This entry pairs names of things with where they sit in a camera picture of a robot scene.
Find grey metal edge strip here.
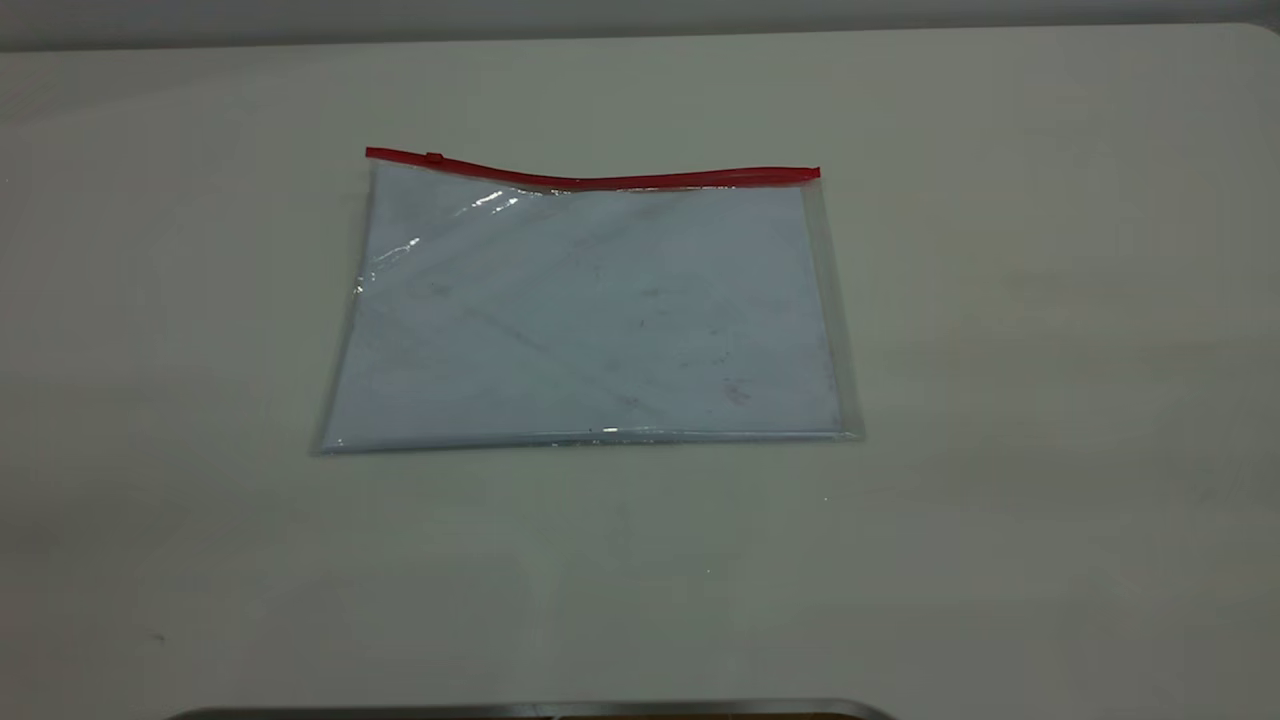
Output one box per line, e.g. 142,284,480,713
164,698,898,720

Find transparent zip bag red zipper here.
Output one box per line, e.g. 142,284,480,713
312,146,867,458

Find white paper sheet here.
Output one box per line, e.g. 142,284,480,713
324,165,843,447

